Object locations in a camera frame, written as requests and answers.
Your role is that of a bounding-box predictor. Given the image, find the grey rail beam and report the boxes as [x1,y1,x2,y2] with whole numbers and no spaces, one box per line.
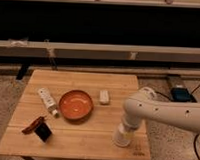
[0,40,200,63]

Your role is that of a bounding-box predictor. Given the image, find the orange bowl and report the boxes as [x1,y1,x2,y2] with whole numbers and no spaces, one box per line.
[58,89,93,121]

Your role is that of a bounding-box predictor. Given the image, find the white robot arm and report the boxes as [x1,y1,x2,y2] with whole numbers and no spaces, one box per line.
[123,87,200,134]

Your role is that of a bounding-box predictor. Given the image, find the black cable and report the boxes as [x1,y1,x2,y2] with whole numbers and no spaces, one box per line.
[152,74,200,160]

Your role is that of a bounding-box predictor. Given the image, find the red brown strip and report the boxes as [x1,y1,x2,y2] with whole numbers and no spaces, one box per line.
[21,116,45,134]

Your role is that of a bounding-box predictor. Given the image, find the white tube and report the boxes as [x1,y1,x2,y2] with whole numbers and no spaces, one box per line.
[38,88,59,117]

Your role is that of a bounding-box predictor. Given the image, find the black box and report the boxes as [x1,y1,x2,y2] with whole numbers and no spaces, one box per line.
[35,123,52,142]

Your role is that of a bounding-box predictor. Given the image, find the black power adapter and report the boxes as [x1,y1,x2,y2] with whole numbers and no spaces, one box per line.
[171,87,194,102]

